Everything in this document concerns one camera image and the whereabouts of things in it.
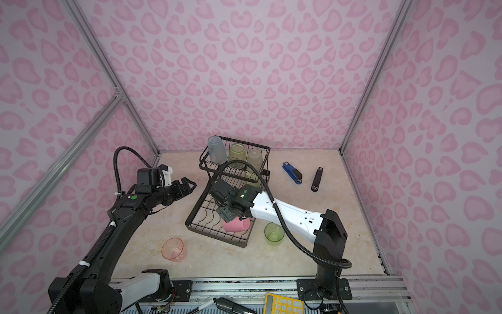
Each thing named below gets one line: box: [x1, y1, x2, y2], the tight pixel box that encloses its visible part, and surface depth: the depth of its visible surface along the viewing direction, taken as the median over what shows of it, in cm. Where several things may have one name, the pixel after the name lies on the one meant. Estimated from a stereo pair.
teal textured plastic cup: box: [207, 135, 229, 165], surface depth 88 cm
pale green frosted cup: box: [246, 149, 263, 173], surface depth 82 cm
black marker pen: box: [188, 296, 258, 314], surface depth 70 cm
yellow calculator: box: [263, 293, 305, 314], surface depth 71 cm
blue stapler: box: [282, 161, 303, 185], surface depth 109 cm
